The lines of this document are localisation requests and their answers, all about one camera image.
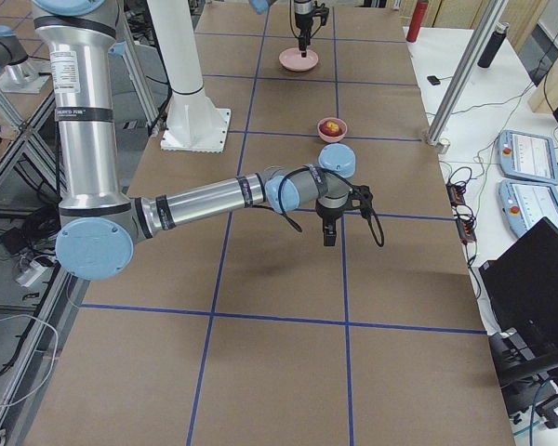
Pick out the white power adapter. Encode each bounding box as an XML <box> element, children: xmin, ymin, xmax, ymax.
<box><xmin>15</xmin><ymin>257</ymin><xmax>53</xmax><ymax>288</ymax></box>

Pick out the pink bowl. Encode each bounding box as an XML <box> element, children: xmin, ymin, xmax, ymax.
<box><xmin>317</xmin><ymin>117</ymin><xmax>348</xmax><ymax>143</ymax></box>

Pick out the orange black usb hub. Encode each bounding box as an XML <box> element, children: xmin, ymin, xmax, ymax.
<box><xmin>446</xmin><ymin>182</ymin><xmax>477</xmax><ymax>245</ymax></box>

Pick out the small black square sensor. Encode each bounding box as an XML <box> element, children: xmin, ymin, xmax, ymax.
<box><xmin>427</xmin><ymin>75</ymin><xmax>441</xmax><ymax>85</ymax></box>

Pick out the aluminium frame post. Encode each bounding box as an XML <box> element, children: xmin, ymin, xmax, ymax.
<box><xmin>0</xmin><ymin>76</ymin><xmax>67</xmax><ymax>195</ymax></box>
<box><xmin>425</xmin><ymin>0</ymin><xmax>508</xmax><ymax>154</ymax></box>

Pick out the pink plate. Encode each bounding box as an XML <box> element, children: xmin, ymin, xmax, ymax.
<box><xmin>278</xmin><ymin>47</ymin><xmax>319</xmax><ymax>72</ymax></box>

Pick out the far blue teach pendant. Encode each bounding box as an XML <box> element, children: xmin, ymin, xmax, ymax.
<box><xmin>497</xmin><ymin>130</ymin><xmax>558</xmax><ymax>185</ymax></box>

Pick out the white camera stand base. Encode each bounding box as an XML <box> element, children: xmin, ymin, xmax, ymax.
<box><xmin>148</xmin><ymin>0</ymin><xmax>231</xmax><ymax>153</ymax></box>

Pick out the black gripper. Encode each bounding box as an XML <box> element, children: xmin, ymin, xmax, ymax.
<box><xmin>315</xmin><ymin>202</ymin><xmax>346</xmax><ymax>246</ymax></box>
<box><xmin>294</xmin><ymin>13</ymin><xmax>312</xmax><ymax>58</ymax></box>

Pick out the black bottle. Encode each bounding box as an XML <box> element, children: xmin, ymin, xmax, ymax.
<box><xmin>477</xmin><ymin>22</ymin><xmax>510</xmax><ymax>69</ymax></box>

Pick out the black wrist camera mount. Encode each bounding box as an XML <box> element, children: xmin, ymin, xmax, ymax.
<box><xmin>345</xmin><ymin>185</ymin><xmax>374</xmax><ymax>220</ymax></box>
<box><xmin>312</xmin><ymin>2</ymin><xmax>329</xmax><ymax>27</ymax></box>

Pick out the black laptop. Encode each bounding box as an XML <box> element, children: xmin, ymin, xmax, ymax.
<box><xmin>479</xmin><ymin>217</ymin><xmax>558</xmax><ymax>346</ymax></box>

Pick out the blue teach pendant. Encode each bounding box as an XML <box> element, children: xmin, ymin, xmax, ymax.
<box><xmin>498</xmin><ymin>179</ymin><xmax>558</xmax><ymax>238</ymax></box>
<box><xmin>497</xmin><ymin>130</ymin><xmax>558</xmax><ymax>185</ymax></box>

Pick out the red bottle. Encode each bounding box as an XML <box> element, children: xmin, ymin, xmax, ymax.
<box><xmin>405</xmin><ymin>0</ymin><xmax>429</xmax><ymax>43</ymax></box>

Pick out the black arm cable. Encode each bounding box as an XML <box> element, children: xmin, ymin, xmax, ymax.
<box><xmin>276</xmin><ymin>167</ymin><xmax>385</xmax><ymax>248</ymax></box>

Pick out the near blue teach pendant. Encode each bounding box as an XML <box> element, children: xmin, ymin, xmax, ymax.
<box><xmin>498</xmin><ymin>179</ymin><xmax>558</xmax><ymax>238</ymax></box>

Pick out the red apple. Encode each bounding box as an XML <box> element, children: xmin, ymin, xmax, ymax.
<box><xmin>320</xmin><ymin>120</ymin><xmax>343</xmax><ymax>137</ymax></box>

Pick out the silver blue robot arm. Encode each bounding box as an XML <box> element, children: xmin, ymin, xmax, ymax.
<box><xmin>248</xmin><ymin>0</ymin><xmax>316</xmax><ymax>58</ymax></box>
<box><xmin>33</xmin><ymin>1</ymin><xmax>356</xmax><ymax>281</ymax></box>

